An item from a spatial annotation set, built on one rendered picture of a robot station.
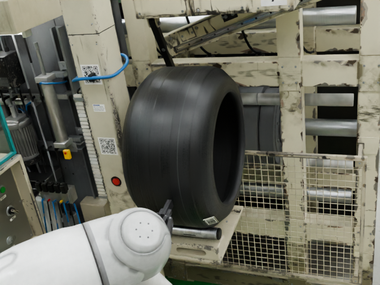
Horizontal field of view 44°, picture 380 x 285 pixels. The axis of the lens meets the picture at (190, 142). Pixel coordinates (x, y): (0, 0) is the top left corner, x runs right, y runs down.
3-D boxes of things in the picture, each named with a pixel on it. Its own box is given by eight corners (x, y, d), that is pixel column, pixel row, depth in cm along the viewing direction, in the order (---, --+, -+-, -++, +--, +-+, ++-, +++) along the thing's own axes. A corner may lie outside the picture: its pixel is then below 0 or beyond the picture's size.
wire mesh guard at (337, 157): (184, 262, 256) (164, 147, 225) (185, 259, 257) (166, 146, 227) (361, 286, 224) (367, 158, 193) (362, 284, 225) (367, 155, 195)
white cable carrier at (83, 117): (99, 200, 200) (73, 94, 179) (105, 193, 204) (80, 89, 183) (108, 201, 198) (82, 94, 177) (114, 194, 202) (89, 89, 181)
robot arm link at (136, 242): (151, 212, 92) (83, 236, 88) (162, 180, 76) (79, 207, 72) (177, 276, 88) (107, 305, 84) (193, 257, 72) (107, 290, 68)
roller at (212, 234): (139, 224, 193) (135, 232, 189) (137, 216, 190) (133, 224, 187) (222, 234, 180) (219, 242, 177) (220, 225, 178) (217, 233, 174)
